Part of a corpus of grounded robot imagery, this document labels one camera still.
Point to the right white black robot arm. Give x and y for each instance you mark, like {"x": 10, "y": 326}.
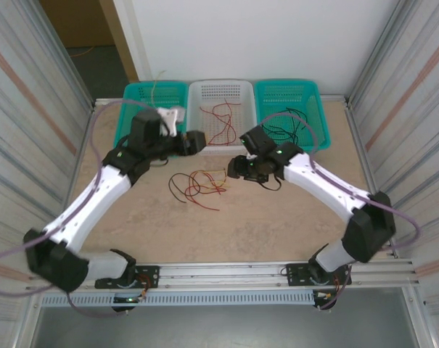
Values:
{"x": 324, "y": 185}

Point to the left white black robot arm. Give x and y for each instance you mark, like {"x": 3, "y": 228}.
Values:
{"x": 88, "y": 203}

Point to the white plastic basket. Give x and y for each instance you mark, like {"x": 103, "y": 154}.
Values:
{"x": 204, "y": 123}

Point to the teal plastic basket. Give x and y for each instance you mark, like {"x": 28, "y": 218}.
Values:
{"x": 175, "y": 94}
{"x": 277, "y": 98}

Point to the tan wooden door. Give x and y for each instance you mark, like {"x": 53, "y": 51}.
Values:
{"x": 121, "y": 43}

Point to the brown wooden board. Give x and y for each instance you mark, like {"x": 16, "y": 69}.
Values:
{"x": 77, "y": 21}

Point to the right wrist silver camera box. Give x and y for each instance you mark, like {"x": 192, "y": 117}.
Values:
{"x": 252, "y": 157}

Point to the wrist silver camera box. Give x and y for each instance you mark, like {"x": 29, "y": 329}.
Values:
{"x": 170, "y": 116}
{"x": 252, "y": 157}

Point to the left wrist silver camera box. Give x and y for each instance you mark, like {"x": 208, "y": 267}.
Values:
{"x": 170, "y": 116}

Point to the aluminium mounting rail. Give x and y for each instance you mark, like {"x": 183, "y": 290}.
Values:
{"x": 222, "y": 272}

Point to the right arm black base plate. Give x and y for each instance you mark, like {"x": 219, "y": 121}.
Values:
{"x": 299, "y": 275}

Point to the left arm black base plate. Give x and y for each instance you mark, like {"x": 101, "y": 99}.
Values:
{"x": 148, "y": 275}

